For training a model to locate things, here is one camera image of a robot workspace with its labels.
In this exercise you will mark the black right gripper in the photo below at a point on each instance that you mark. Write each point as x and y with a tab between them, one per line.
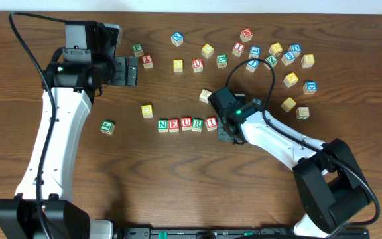
226	131

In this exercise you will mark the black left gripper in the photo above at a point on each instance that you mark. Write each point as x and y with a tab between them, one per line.
120	71

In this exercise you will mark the red i block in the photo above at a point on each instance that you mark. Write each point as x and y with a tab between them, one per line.
238	49
211	123

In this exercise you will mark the green R wooden block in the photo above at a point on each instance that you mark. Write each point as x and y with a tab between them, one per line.
197	125

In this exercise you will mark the red u block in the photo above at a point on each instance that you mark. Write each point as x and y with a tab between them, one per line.
186	123
197	65

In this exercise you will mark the red E wooden block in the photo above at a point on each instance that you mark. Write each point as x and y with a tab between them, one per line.
173	125

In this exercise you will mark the green N wooden block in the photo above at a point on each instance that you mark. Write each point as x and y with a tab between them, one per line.
162	126

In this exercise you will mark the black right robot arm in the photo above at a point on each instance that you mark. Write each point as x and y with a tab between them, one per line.
331	185

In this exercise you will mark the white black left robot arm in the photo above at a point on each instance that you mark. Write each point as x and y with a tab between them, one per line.
42	206

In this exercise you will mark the red X wooden block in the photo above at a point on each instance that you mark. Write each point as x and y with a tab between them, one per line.
147	61

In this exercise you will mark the green F wooden block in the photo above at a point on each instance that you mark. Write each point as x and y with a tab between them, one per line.
138	50

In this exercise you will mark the yellow G wooden block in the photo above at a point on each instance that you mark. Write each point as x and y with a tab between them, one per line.
147	111

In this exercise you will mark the blue 2 wooden block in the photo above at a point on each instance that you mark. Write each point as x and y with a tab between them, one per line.
257	101

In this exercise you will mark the plain wood top block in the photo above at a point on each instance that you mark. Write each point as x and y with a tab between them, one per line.
204	96

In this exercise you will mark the yellow O wooden block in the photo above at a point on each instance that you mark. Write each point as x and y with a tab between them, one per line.
178	65

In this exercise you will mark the green J wooden block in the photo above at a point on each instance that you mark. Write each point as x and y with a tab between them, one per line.
107	127

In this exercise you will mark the blue X wooden block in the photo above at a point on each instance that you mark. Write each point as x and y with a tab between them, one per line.
177	39

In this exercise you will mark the yellow S wooden block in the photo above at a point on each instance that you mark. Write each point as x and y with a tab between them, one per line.
288	104

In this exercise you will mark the blue T wooden block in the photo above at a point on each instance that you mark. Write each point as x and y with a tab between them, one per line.
252	65

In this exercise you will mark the green B wooden block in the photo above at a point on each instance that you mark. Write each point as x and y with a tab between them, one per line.
222	60

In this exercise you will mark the wood L top block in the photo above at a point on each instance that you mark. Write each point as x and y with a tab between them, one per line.
302	113

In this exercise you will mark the yellow A wooden block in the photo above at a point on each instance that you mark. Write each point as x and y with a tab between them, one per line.
290	79

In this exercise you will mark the yellow block upper middle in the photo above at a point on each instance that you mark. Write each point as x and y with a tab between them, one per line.
207	51

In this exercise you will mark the green Z wooden block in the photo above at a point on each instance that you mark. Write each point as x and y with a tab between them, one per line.
271	61

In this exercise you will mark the blue L wooden block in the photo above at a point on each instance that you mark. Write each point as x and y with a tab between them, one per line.
254	52

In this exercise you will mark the blue D block lower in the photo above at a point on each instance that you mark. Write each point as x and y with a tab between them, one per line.
310	87

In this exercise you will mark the blue d block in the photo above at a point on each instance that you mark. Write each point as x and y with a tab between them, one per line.
295	49
310	87

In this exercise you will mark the yellow block near D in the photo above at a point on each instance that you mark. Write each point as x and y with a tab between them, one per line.
275	49

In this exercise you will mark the blue 5 wooden block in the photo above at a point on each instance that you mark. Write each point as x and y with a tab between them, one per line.
288	58

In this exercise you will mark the red H wooden block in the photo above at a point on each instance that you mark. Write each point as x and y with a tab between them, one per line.
246	35

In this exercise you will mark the yellow 8 wooden block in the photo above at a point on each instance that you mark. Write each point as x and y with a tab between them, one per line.
307	60

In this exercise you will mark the blue D block upper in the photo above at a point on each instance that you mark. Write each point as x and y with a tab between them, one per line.
295	49

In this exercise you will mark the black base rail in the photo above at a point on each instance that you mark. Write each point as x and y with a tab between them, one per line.
165	233

